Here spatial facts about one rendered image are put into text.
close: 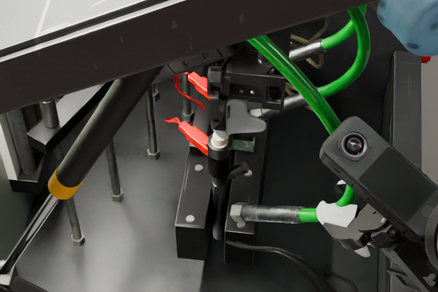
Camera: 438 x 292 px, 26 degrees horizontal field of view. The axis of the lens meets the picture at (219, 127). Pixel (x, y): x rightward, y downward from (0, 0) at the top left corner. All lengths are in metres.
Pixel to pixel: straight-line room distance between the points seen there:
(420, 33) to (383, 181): 0.12
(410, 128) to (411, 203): 0.54
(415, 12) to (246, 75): 0.24
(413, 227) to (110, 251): 0.64
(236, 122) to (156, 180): 0.38
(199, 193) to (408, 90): 0.35
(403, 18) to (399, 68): 0.62
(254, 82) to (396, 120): 0.41
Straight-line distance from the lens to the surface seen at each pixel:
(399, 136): 1.32
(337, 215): 0.89
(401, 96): 1.37
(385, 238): 0.83
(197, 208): 1.19
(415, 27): 0.78
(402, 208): 0.80
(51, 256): 1.35
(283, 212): 0.99
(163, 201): 1.38
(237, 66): 0.97
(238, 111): 1.03
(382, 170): 0.80
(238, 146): 1.11
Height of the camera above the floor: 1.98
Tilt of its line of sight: 52 degrees down
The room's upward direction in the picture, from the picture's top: straight up
